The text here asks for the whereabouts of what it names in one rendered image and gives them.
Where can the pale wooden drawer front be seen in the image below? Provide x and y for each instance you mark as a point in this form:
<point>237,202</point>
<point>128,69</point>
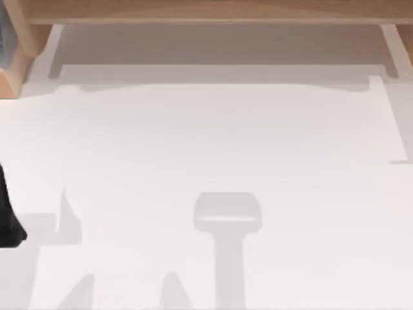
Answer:
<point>20,51</point>

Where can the wooden cupboard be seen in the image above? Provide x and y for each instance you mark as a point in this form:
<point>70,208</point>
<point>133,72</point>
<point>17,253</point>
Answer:
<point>213,11</point>

